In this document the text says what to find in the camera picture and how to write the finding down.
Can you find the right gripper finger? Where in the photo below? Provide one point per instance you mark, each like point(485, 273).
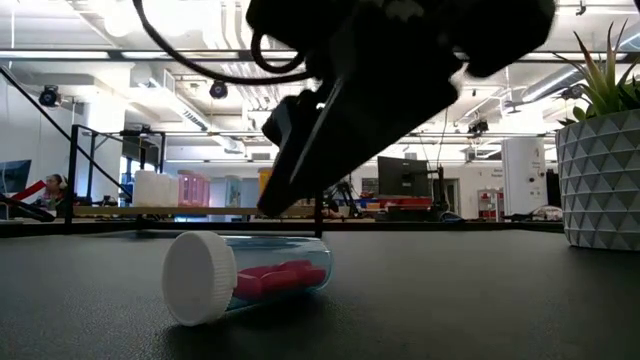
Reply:
point(285, 120)
point(320, 155)

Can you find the orange medicine bottle white cap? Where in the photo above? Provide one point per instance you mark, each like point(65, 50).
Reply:
point(264, 182)

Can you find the clear medicine bottle white cap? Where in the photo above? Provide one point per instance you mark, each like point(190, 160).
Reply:
point(161, 190)
point(142, 189)

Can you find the red medicine bottle white cap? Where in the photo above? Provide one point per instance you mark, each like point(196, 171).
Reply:
point(200, 277)

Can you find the light wooden shelf black posts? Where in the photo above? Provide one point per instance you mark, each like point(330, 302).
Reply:
point(175, 211)

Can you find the black ceiling spotlight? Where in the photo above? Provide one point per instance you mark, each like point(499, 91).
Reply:
point(477, 127)
point(50, 96)
point(218, 90)

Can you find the black monitor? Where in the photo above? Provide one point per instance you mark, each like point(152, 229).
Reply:
point(402, 176)

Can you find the rack with red bins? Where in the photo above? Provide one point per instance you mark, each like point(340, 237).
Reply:
point(490, 202)

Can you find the person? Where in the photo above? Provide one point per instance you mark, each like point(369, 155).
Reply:
point(54, 192)

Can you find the white geometric pot green plant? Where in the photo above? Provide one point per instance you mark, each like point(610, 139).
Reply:
point(600, 190)

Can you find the black table mat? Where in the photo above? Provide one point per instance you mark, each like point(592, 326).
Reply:
point(100, 310)

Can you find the red bar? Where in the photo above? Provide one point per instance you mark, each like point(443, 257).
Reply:
point(27, 191)

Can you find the blue-screen monitor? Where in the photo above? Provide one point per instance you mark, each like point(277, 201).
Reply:
point(15, 175)

